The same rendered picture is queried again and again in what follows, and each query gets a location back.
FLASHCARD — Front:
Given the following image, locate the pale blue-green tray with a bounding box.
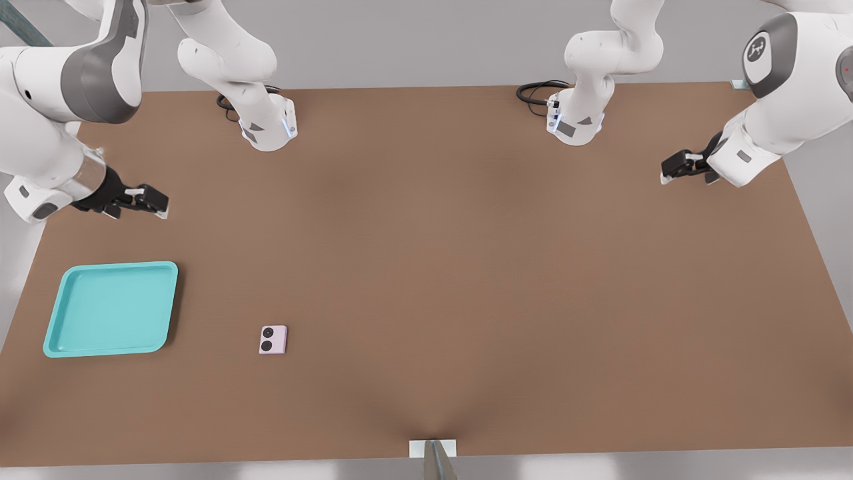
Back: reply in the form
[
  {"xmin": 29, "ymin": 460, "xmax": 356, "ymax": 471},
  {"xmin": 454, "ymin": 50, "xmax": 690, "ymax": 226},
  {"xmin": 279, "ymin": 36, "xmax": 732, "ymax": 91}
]
[{"xmin": 43, "ymin": 261, "xmax": 179, "ymax": 359}]

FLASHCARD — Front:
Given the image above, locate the pale lilac phone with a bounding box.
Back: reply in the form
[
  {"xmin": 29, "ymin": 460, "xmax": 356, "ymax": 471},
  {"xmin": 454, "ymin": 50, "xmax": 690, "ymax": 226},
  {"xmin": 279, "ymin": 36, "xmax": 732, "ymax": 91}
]
[{"xmin": 258, "ymin": 325, "xmax": 289, "ymax": 355}]

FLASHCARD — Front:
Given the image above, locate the black cable loop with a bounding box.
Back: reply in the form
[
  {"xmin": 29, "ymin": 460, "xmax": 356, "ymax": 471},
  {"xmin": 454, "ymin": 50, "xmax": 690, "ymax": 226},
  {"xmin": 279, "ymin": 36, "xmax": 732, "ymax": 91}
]
[
  {"xmin": 516, "ymin": 80, "xmax": 574, "ymax": 119},
  {"xmin": 216, "ymin": 85, "xmax": 282, "ymax": 125}
]

